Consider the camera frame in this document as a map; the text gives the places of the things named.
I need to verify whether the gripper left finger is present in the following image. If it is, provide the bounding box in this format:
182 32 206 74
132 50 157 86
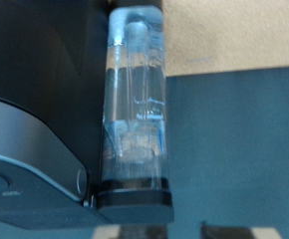
94 224 169 239

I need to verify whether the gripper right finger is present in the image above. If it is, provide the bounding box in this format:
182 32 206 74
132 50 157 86
199 221 282 239

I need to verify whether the clear keurig water tank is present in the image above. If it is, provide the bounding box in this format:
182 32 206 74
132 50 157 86
97 4 175 224

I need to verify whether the black keurig coffee machine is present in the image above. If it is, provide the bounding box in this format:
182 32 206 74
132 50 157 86
0 0 113 239

